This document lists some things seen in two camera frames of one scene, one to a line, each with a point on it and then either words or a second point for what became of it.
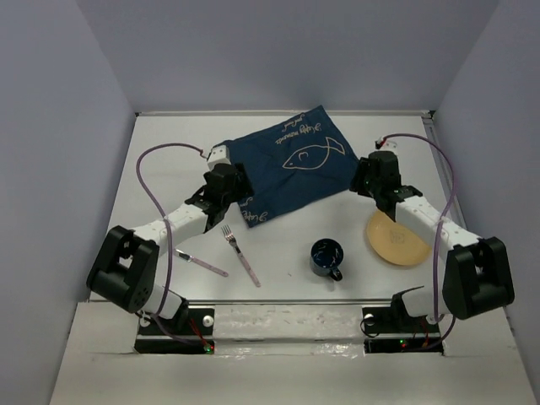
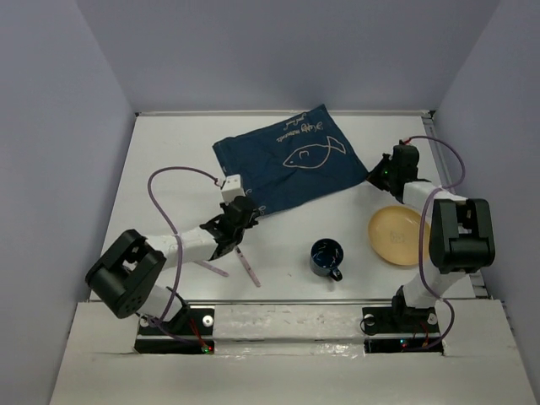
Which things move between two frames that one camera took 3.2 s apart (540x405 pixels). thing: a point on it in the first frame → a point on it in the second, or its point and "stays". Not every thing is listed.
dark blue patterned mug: x=326 y=256 stays
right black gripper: x=357 y=180 → x=373 y=175
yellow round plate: x=395 y=242 stays
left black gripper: x=242 y=187 → x=250 y=223
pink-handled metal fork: x=232 y=240 stays
